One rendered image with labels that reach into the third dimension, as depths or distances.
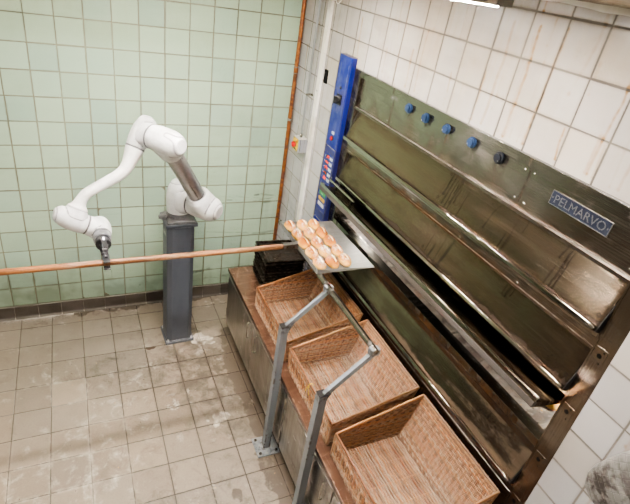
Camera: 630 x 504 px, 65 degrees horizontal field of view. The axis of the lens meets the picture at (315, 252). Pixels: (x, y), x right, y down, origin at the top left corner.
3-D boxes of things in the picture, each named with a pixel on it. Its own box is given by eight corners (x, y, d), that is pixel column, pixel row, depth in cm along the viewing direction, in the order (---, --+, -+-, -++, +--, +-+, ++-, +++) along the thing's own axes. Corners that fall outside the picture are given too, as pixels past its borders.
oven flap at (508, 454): (326, 252, 333) (340, 226, 326) (512, 482, 197) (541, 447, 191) (321, 250, 331) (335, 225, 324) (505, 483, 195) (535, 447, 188)
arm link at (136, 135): (119, 140, 258) (139, 147, 254) (132, 108, 259) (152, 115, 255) (135, 148, 271) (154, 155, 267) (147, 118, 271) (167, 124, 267)
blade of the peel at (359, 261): (316, 274, 260) (317, 269, 259) (279, 225, 301) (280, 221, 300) (374, 267, 275) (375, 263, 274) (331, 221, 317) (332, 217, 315)
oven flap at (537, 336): (340, 180, 307) (355, 151, 300) (564, 389, 171) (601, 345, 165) (334, 178, 305) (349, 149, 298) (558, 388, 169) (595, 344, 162)
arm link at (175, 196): (177, 202, 332) (177, 172, 321) (199, 211, 326) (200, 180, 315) (160, 210, 319) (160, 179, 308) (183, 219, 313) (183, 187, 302)
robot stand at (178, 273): (160, 328, 379) (159, 212, 329) (187, 323, 388) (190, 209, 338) (166, 345, 364) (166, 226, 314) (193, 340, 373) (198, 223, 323)
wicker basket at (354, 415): (359, 352, 302) (368, 317, 288) (408, 425, 259) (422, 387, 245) (285, 367, 282) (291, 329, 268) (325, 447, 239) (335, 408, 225)
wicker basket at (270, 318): (318, 296, 347) (325, 262, 333) (356, 349, 304) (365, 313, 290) (252, 305, 326) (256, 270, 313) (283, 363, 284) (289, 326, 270)
